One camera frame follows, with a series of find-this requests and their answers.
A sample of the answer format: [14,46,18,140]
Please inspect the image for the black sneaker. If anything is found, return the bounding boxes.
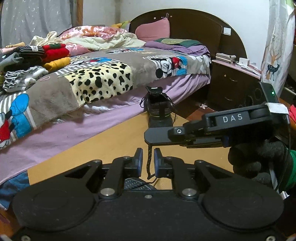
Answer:
[124,178,156,191]
[140,86,176,128]

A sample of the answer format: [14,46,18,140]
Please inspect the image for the black speckled shoelace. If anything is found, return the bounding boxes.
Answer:
[129,144,158,189]

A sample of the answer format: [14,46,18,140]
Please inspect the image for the dark wooden nightstand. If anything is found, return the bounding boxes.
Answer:
[207,60,260,110]

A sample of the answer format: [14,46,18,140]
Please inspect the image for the deer print curtain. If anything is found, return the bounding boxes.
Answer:
[261,0,295,96]

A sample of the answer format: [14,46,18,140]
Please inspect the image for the folded purple blanket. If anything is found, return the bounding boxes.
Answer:
[144,38,210,57]

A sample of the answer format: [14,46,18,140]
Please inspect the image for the cartoon patchwork blanket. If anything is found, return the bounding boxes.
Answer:
[1,47,211,148]

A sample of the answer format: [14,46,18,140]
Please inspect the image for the dark wooden headboard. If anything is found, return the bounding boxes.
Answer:
[129,9,247,58]

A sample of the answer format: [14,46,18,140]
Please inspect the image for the purple bed sheet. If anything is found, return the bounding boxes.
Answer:
[0,74,211,186]

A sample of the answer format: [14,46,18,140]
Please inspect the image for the pink pillow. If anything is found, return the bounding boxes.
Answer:
[135,18,170,42]

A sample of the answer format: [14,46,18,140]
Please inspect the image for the folded yellow garment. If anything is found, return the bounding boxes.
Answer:
[43,57,71,72]

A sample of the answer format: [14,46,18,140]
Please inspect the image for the floral cream quilt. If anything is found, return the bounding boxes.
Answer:
[30,26,145,56]

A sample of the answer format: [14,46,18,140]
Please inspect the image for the folded red clothes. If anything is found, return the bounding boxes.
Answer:
[42,43,70,63]

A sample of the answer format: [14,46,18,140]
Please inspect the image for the folded grey striped clothes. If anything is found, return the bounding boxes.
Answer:
[3,66,48,93]

